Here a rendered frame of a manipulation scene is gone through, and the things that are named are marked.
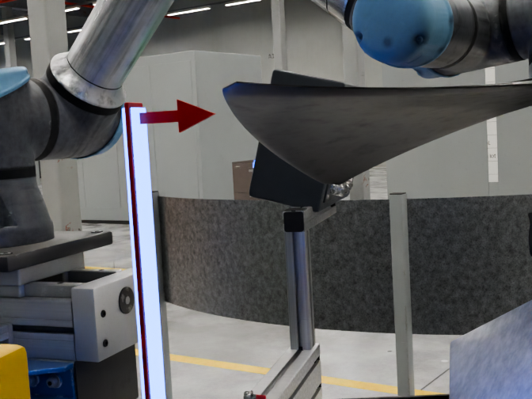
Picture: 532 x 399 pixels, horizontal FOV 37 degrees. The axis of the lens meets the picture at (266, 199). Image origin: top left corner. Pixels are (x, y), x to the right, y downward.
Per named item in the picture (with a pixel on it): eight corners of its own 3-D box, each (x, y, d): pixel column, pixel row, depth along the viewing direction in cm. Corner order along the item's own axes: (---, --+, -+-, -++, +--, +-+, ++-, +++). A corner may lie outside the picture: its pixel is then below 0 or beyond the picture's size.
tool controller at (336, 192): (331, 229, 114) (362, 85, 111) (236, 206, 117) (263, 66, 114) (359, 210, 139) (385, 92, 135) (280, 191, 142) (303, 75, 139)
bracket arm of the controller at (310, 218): (304, 232, 109) (303, 210, 109) (283, 233, 110) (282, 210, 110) (336, 213, 132) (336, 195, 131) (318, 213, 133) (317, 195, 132)
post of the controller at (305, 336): (311, 350, 110) (303, 210, 109) (290, 350, 111) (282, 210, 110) (315, 344, 113) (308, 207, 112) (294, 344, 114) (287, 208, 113)
